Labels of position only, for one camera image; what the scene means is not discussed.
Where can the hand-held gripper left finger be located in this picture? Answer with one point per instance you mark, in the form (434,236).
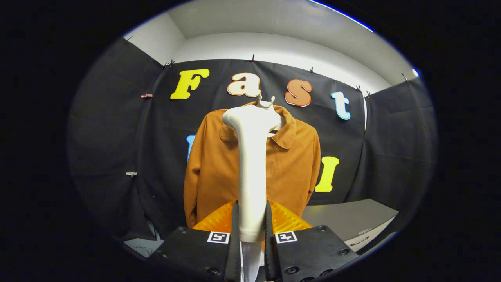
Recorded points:
(195,250)

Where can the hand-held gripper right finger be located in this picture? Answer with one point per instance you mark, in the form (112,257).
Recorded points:
(309,250)

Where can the orange button shirt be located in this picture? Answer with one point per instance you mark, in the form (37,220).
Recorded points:
(289,168)

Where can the white garment steamer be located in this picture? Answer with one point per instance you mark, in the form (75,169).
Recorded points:
(252,176)

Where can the grey cabinet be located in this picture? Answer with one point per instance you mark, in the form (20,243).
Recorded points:
(344,219)

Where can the black backdrop cloth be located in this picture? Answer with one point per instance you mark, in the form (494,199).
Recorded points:
(164,137)

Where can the white mannequin torso stand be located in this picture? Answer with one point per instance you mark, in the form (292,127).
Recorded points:
(266,103)

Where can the row of black clips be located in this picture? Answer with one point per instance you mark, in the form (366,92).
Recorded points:
(253,59)

